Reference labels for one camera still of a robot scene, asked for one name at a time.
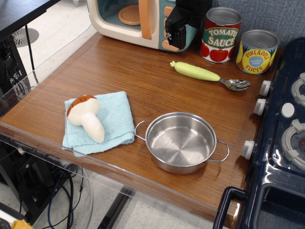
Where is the plush toy mushroom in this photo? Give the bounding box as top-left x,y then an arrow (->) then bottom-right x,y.
66,95 -> 105,143

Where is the blue cable under table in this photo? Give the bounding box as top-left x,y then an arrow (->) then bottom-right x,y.
47,164 -> 84,229

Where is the pineapple slices can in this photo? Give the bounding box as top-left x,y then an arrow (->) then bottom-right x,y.
235,30 -> 280,75

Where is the metal pot with handles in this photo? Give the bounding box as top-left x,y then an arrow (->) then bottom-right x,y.
135,112 -> 221,175

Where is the dark blue toy stove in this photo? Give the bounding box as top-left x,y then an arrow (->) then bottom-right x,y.
213,38 -> 305,229

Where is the toy microwave oven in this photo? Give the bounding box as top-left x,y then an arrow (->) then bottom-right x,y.
87,0 -> 198,52

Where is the light blue folded cloth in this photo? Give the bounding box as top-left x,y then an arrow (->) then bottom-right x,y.
62,91 -> 135,157

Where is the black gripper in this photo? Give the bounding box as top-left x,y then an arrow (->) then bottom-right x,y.
165,0 -> 213,49

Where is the black desk at left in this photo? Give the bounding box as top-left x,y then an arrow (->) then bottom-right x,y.
0,0 -> 59,41

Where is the tomato sauce can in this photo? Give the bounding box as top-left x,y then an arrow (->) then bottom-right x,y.
200,7 -> 243,63

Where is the spoon with green handle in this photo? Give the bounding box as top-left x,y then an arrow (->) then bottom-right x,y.
170,61 -> 251,91

